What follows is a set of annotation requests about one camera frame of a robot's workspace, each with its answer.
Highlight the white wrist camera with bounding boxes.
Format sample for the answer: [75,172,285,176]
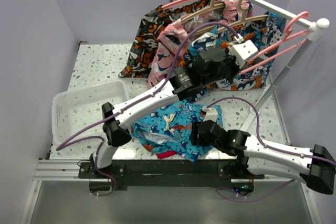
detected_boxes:
[202,106,218,123]
[229,35,259,69]

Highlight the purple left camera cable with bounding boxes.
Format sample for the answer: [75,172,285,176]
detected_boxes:
[55,22,244,151]

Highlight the purple camera cable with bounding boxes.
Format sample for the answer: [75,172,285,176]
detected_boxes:
[55,22,244,151]
[203,97,336,167]

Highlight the blue shark print shorts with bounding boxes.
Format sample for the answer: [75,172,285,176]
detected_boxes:
[131,100,213,162]

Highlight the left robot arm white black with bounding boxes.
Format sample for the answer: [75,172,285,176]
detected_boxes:
[90,45,254,178]

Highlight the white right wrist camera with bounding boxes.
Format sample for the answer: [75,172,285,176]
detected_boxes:
[202,106,218,123]

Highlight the black orange camo shorts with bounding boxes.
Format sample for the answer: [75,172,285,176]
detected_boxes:
[119,0,211,78]

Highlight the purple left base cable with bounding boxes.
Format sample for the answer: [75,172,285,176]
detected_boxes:
[90,136,119,197]

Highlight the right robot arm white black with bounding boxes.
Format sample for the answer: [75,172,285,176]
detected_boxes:
[190,120,335,195]

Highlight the silver clothes rack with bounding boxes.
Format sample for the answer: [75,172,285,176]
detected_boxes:
[169,0,330,130]

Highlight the red folded cloth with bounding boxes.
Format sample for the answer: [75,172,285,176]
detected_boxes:
[156,151,177,159]

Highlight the beige hanger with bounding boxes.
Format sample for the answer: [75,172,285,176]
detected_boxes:
[196,0,268,37]
[181,0,226,24]

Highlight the beige hanger front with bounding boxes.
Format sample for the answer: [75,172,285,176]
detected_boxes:
[196,0,268,37]

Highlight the beige hanger middle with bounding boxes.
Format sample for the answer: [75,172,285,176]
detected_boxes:
[181,0,226,24]

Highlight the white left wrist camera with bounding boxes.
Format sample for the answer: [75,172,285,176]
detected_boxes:
[229,35,259,69]

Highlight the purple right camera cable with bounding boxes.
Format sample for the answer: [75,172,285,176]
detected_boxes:
[203,97,336,167]

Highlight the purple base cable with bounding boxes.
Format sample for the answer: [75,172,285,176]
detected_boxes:
[90,136,119,197]
[215,179,296,203]

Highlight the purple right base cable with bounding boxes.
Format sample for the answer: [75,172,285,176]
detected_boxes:
[215,179,296,203]

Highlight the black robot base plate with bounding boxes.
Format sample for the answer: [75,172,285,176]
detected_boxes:
[78,158,265,192]

